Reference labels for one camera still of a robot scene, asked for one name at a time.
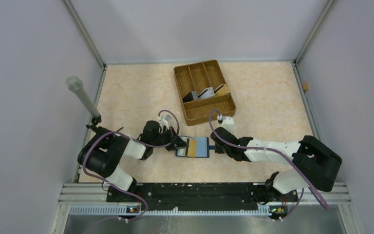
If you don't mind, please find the woven brown divided tray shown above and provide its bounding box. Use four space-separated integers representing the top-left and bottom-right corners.
173 60 237 126

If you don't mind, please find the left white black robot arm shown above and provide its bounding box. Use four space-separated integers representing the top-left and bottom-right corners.
77 120 188 202

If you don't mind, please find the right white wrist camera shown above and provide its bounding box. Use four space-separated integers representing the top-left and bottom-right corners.
217 115 235 134

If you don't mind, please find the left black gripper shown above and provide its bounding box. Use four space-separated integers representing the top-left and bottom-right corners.
151 126 189 151

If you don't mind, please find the silver card in tray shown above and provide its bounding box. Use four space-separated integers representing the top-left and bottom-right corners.
198 87 215 99

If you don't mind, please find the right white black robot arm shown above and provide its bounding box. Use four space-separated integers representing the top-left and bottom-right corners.
210 127 342 201

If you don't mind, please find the dark grey credit card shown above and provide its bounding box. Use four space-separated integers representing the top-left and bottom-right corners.
182 91 198 103

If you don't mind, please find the gold card in tray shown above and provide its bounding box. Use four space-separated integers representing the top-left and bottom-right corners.
214 84 230 97

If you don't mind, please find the small brown block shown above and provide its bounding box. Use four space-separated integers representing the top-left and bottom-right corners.
301 82 309 92

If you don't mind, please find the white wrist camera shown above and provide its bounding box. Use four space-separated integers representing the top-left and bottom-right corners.
157 114 172 131
217 115 235 134

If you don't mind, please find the grey microphone on tripod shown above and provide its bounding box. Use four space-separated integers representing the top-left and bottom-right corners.
66 76 102 132

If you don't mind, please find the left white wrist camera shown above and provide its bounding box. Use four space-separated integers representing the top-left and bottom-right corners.
157 114 172 131

